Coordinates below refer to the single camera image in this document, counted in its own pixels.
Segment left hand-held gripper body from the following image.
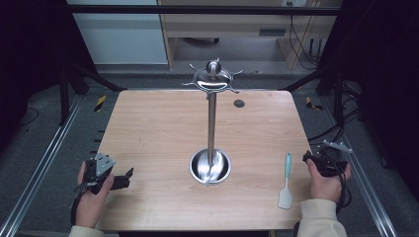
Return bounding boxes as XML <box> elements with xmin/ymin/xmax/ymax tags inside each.
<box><xmin>82</xmin><ymin>151</ymin><xmax>117</xmax><ymax>196</ymax></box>

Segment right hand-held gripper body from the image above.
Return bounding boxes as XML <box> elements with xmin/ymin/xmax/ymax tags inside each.
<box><xmin>311</xmin><ymin>139</ymin><xmax>354</xmax><ymax>179</ymax></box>

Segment teal handled white silicone spatula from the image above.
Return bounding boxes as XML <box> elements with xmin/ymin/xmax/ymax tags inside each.
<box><xmin>278</xmin><ymin>152</ymin><xmax>293</xmax><ymax>210</ymax></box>

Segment steel utensil rack with hooks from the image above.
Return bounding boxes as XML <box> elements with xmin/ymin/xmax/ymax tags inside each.
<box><xmin>182</xmin><ymin>58</ymin><xmax>245</xmax><ymax>186</ymax></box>

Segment person's right hand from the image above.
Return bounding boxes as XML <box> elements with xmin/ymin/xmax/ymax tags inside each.
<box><xmin>307</xmin><ymin>159</ymin><xmax>353</xmax><ymax>203</ymax></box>

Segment person's left hand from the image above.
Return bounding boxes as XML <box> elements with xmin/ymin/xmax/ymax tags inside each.
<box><xmin>76</xmin><ymin>161</ymin><xmax>116</xmax><ymax>230</ymax></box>

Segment yellow black hazard tape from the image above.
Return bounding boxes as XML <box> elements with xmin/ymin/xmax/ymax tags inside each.
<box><xmin>304</xmin><ymin>95</ymin><xmax>324</xmax><ymax>112</ymax></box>

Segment white cabinet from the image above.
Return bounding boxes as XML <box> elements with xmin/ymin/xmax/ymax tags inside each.
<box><xmin>66</xmin><ymin>0</ymin><xmax>169</xmax><ymax>65</ymax></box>

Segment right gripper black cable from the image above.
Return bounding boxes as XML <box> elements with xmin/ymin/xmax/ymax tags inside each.
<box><xmin>335</xmin><ymin>164</ymin><xmax>353</xmax><ymax>212</ymax></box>

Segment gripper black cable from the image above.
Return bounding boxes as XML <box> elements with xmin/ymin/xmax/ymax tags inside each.
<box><xmin>69</xmin><ymin>188</ymin><xmax>87</xmax><ymax>227</ymax></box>
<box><xmin>335</xmin><ymin>164</ymin><xmax>353</xmax><ymax>212</ymax></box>

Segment black floor cables bundle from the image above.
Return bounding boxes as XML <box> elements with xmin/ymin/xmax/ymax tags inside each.
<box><xmin>307</xmin><ymin>81</ymin><xmax>364</xmax><ymax>143</ymax></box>

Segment aluminium floor rail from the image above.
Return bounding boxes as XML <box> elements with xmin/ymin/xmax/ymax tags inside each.
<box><xmin>0</xmin><ymin>94</ymin><xmax>85</xmax><ymax>237</ymax></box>
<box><xmin>319</xmin><ymin>98</ymin><xmax>400</xmax><ymax>237</ymax></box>

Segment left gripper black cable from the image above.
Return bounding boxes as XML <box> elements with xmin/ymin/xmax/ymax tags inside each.
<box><xmin>69</xmin><ymin>188</ymin><xmax>87</xmax><ymax>227</ymax></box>

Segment yellow handled tool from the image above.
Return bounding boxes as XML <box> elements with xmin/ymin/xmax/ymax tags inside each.
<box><xmin>93</xmin><ymin>94</ymin><xmax>109</xmax><ymax>114</ymax></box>

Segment black metal frame brace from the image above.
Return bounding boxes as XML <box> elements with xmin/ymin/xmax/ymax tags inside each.
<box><xmin>58</xmin><ymin>63</ymin><xmax>128</xmax><ymax>126</ymax></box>
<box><xmin>278</xmin><ymin>64</ymin><xmax>344</xmax><ymax>126</ymax></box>

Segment black hanging desk cables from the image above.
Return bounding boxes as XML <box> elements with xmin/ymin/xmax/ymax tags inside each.
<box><xmin>288</xmin><ymin>14</ymin><xmax>320</xmax><ymax>70</ymax></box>

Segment black metal frame bar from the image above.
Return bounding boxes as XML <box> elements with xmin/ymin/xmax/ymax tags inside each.
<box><xmin>66</xmin><ymin>4</ymin><xmax>342</xmax><ymax>16</ymax></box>

